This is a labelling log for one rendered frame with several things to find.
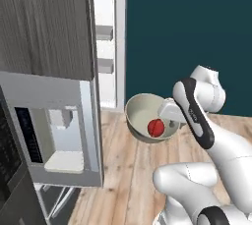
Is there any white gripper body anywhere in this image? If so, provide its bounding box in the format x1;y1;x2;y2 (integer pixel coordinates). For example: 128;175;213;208
157;97;188;126

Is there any red onion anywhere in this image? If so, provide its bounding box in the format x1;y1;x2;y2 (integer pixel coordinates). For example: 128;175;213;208
147;118;165;139

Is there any beige bowl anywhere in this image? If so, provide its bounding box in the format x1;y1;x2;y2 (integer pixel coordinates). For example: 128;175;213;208
124;92;181;144

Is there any white fridge interior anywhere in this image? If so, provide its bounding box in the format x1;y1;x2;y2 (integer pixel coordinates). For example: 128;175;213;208
92;0;127;112

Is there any grey wood cabinet panel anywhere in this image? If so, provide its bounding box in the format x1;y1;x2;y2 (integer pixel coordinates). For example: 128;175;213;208
0;0;97;82

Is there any dark oven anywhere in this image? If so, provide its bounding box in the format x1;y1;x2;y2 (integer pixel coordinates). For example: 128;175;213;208
0;85;47;225

